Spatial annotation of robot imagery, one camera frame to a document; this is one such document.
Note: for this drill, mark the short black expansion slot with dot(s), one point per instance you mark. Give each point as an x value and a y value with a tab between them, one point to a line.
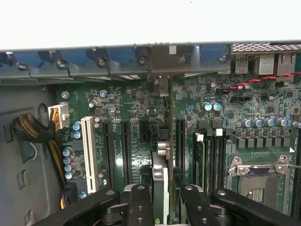
143	130

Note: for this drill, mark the long black expansion slot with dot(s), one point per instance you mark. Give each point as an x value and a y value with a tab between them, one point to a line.
180	141
126	153
108	153

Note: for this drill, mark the open black PC case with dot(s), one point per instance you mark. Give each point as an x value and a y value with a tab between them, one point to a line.
23	141

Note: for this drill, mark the white power connector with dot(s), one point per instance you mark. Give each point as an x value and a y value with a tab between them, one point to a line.
62	115

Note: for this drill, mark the CPU socket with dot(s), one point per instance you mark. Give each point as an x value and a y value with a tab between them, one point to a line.
258	188

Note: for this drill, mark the black power connector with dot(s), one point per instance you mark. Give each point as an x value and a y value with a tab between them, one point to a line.
70	193

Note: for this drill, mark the thin metal locking lever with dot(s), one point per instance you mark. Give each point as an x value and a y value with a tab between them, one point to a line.
296	167

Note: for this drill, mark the white expansion slot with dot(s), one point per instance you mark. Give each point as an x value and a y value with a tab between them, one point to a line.
89	153

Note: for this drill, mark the black RAM slot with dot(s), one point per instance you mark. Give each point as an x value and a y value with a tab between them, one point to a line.
218	162
208	162

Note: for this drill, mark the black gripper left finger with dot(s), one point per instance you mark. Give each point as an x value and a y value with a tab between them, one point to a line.
140	207

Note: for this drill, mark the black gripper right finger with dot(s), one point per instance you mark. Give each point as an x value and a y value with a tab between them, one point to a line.
200	207

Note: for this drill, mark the green Dell motherboard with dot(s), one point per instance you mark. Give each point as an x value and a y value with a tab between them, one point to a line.
131	106

